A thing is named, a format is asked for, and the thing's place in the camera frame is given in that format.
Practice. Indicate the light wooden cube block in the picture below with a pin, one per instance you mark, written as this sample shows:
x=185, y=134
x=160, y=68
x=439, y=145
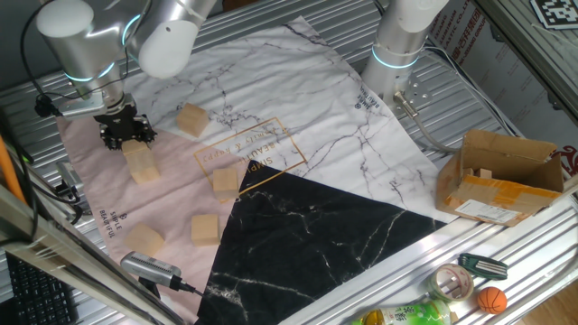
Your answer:
x=205, y=229
x=225, y=182
x=144, y=239
x=192, y=119
x=135, y=151
x=145, y=170

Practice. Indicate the aluminium frame beam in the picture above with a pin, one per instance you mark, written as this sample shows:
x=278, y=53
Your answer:
x=68, y=255

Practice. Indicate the grey frame beam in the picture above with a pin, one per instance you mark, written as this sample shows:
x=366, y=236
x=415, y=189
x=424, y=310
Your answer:
x=528, y=49

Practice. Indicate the small wooden piece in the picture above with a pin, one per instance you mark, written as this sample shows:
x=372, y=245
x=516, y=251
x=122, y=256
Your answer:
x=468, y=172
x=484, y=173

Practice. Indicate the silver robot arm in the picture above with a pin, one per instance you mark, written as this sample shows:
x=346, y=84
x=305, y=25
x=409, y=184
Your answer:
x=397, y=27

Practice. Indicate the black white marker tag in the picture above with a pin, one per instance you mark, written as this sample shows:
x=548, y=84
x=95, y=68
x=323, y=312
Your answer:
x=555, y=13

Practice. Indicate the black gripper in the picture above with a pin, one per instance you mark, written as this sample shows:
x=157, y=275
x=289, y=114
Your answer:
x=121, y=121

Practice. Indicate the black camera stand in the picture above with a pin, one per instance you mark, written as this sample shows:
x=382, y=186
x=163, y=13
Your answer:
x=149, y=286

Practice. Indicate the silver side camera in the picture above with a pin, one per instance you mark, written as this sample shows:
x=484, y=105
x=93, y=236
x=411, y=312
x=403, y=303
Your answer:
x=68, y=172

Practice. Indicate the red paper ornament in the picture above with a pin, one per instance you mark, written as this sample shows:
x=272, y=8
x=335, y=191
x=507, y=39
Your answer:
x=571, y=160

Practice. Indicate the silver ribbed camera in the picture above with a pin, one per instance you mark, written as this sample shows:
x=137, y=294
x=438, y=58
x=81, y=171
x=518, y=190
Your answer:
x=151, y=268

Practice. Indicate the black keyboard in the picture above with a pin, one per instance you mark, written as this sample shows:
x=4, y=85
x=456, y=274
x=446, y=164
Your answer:
x=38, y=295

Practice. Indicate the small orange basketball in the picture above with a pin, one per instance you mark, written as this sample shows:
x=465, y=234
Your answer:
x=492, y=300

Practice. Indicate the marble pattern table cloth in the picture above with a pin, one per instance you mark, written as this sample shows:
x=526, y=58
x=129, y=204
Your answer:
x=293, y=90

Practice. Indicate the brown cardboard box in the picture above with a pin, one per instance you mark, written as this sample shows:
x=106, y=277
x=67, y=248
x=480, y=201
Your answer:
x=499, y=189

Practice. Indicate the orange pole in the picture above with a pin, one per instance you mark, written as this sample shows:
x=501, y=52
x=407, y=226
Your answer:
x=9, y=171

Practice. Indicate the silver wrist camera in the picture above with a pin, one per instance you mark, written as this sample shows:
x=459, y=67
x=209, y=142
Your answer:
x=81, y=109

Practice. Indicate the clear tape roll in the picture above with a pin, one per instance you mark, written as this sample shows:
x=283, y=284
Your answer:
x=440, y=284

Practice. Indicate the green hex key set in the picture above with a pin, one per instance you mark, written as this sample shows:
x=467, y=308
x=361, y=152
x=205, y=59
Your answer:
x=483, y=266

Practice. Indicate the green tea bottle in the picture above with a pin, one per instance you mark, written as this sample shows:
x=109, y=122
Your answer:
x=406, y=314

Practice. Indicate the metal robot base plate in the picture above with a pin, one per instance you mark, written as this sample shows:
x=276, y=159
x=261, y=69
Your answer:
x=417, y=92

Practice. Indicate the grey printed board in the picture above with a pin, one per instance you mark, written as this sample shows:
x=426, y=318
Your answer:
x=496, y=77

